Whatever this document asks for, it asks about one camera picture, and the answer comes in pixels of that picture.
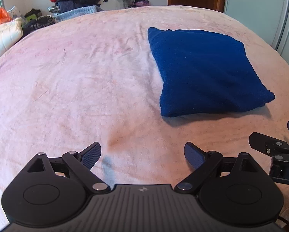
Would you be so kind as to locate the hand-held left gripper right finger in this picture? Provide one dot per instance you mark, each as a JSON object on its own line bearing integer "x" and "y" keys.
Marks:
{"x": 195, "y": 156}

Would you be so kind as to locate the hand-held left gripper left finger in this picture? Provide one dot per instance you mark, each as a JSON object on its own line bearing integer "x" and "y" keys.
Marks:
{"x": 91, "y": 156}

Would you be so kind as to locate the blue beaded knit sweater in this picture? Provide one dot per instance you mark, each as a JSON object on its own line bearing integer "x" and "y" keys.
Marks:
{"x": 204, "y": 72}

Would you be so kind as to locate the pink bed blanket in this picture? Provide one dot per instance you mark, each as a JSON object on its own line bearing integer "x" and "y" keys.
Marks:
{"x": 74, "y": 82}

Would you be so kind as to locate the frosted glass sliding wardrobe door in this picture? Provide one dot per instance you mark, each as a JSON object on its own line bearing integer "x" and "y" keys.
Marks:
{"x": 260, "y": 9}

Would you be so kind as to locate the dark patterned cloth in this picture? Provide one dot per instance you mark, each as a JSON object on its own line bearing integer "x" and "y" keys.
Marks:
{"x": 38, "y": 25}

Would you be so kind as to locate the light blue knit blanket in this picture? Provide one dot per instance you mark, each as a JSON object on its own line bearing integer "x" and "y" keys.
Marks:
{"x": 78, "y": 12}

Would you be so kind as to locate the white quilted pillow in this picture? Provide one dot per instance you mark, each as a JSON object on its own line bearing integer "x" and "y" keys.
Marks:
{"x": 3, "y": 40}

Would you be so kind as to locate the translucent plastic bag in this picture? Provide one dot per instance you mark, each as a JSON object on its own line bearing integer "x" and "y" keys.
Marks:
{"x": 116, "y": 0}

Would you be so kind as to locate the purple bag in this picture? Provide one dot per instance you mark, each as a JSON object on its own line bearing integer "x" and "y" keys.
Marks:
{"x": 142, "y": 3}

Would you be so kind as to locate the floral pillow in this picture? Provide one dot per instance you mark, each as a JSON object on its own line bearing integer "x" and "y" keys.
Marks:
{"x": 15, "y": 13}

